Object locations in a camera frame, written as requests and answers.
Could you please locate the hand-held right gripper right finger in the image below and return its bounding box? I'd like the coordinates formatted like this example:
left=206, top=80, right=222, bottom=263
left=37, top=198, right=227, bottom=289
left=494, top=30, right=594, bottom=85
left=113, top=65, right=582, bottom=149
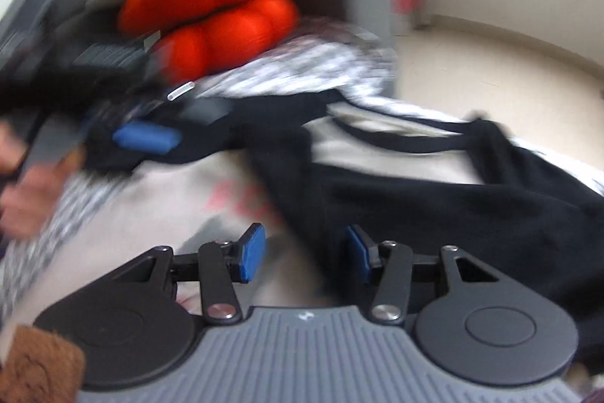
left=347, top=225, right=515, bottom=323

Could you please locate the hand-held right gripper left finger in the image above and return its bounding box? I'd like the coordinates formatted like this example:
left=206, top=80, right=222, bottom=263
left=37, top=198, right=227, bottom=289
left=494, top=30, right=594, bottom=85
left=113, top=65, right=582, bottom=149
left=111, top=222, right=266, bottom=323

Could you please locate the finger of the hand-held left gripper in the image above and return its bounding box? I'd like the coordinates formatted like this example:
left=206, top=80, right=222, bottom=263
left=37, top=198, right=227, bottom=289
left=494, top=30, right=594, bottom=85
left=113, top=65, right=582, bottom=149
left=87, top=120, right=185, bottom=170
left=163, top=79, right=233, bottom=127

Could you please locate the beige dog print sweatshirt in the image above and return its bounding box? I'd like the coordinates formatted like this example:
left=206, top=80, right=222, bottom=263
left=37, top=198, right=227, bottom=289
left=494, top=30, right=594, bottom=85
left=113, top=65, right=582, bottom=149
left=0, top=110, right=496, bottom=338

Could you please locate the black shirt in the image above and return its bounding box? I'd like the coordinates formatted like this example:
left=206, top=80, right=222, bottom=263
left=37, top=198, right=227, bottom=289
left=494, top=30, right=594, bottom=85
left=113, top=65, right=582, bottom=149
left=89, top=89, right=604, bottom=366

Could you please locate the person's left hand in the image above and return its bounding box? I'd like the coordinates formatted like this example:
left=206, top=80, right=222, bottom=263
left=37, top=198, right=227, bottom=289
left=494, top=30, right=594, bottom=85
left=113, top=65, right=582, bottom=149
left=0, top=122, right=76, bottom=238

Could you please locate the orange plush pillow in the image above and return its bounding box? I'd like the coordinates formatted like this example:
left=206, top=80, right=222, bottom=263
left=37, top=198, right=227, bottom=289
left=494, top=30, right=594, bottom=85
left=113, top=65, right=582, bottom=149
left=117, top=0, right=303, bottom=83

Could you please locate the grey checked quilt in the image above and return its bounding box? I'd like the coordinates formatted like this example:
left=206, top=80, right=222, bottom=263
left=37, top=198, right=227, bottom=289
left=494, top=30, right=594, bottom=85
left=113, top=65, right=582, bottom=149
left=0, top=16, right=604, bottom=338

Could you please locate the brown plush toy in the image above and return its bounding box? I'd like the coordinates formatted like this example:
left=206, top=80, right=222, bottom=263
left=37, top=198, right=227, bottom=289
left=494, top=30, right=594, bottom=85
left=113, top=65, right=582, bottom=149
left=0, top=324, right=86, bottom=403

